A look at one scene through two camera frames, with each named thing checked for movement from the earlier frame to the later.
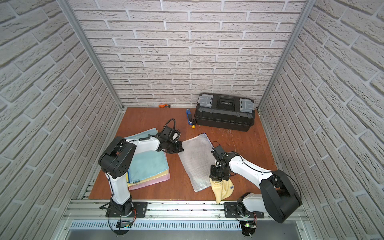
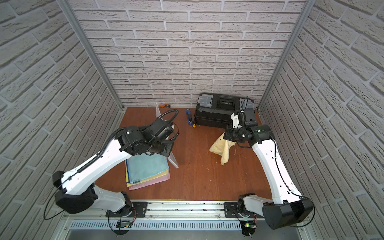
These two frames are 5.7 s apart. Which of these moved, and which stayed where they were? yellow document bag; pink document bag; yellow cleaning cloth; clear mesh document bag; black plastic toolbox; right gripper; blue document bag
Moved: yellow cleaning cloth; clear mesh document bag; right gripper
Stayed: black plastic toolbox; blue document bag; yellow document bag; pink document bag
